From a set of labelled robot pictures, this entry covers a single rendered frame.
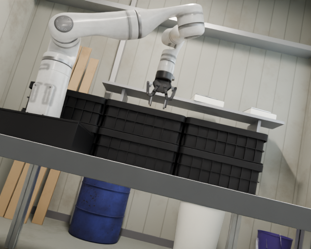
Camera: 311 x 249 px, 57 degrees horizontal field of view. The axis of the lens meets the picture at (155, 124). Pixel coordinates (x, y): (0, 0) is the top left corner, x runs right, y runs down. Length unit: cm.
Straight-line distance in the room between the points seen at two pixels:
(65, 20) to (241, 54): 316
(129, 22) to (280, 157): 304
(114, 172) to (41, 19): 378
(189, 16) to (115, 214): 224
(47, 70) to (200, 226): 228
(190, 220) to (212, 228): 22
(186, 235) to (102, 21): 233
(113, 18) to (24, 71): 310
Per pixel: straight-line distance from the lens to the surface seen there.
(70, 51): 99
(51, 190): 320
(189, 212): 289
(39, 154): 58
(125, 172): 54
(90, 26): 94
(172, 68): 128
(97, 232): 290
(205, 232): 290
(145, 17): 98
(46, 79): 89
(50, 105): 87
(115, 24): 95
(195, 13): 103
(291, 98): 394
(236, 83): 375
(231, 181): 105
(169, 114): 104
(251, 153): 108
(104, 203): 286
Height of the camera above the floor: 68
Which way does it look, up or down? 11 degrees up
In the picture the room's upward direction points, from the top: 14 degrees clockwise
